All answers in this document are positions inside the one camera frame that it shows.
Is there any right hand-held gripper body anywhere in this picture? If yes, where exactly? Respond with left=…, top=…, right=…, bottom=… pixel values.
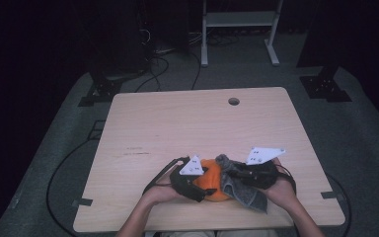
left=242, top=146, right=287, bottom=191

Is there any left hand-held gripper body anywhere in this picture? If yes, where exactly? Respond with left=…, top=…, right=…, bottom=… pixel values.
left=169, top=154, right=209, bottom=203

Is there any orange pumpkin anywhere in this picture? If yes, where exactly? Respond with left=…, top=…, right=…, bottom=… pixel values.
left=192, top=158, right=232, bottom=202

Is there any grey fluffy cloth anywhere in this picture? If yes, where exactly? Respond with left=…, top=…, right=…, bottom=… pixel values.
left=214, top=153, right=268, bottom=215

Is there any person's left hand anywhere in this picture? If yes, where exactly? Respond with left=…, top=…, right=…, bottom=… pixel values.
left=142, top=171, right=183, bottom=207

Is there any person's right hand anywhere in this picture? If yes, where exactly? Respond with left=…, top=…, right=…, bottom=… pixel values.
left=262, top=157, right=296, bottom=210

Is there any grey tape strip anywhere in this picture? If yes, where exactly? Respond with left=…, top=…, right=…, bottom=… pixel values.
left=71, top=197, right=94, bottom=207
left=320, top=191, right=343, bottom=200

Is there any black stand base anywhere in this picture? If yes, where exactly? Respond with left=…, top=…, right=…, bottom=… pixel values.
left=296, top=63, right=353, bottom=104
left=77, top=57, right=123, bottom=108

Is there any right hand-held gripper black cable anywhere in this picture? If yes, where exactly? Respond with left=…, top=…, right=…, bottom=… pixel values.
left=275, top=163, right=298, bottom=196

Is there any curved black floor cable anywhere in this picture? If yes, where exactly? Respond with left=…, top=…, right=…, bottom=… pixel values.
left=325, top=172, right=353, bottom=237

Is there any thin black floor cable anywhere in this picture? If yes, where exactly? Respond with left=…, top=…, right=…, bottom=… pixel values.
left=189, top=50, right=202, bottom=91

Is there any black floor cable loop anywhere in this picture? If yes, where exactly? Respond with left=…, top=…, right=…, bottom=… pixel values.
left=133, top=54, right=171, bottom=94

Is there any long black floor cable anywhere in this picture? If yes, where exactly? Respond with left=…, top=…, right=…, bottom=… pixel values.
left=45, top=137, right=104, bottom=237

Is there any white metal stand frame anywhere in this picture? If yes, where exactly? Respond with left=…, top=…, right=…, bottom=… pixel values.
left=200, top=0, right=284, bottom=68

